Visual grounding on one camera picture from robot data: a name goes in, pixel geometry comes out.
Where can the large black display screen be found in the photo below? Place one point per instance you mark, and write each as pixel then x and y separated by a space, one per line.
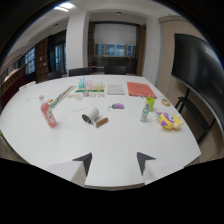
pixel 199 73

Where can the long colourful ruler box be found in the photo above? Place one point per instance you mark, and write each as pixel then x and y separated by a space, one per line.
pixel 61 97

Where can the small patterned packet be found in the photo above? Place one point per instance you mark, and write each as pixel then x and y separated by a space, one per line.
pixel 87 95

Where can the white roller window blind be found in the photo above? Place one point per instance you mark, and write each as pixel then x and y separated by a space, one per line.
pixel 115 34

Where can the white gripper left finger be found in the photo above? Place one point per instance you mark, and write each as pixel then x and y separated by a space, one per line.
pixel 71 169

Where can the small teal spray bottle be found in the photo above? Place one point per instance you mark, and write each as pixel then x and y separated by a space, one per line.
pixel 145 113

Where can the green plastic cup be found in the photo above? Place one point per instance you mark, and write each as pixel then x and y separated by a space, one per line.
pixel 150 103

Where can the brown wooden block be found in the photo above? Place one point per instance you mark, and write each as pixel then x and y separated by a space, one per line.
pixel 101 122

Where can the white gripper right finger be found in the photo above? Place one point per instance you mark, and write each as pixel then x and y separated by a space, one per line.
pixel 156 168

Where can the white mug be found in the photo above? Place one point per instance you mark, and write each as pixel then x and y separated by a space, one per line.
pixel 90 115

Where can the roll of tape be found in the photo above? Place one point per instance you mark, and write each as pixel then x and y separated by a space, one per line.
pixel 165 102

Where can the yellow purple plush toy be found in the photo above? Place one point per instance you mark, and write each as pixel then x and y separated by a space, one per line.
pixel 169 120

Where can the black office chair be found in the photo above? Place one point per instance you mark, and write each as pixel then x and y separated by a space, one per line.
pixel 54 75
pixel 78 71
pixel 115 69

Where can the pink drink bottle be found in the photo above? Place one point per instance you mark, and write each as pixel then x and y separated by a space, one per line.
pixel 47 113

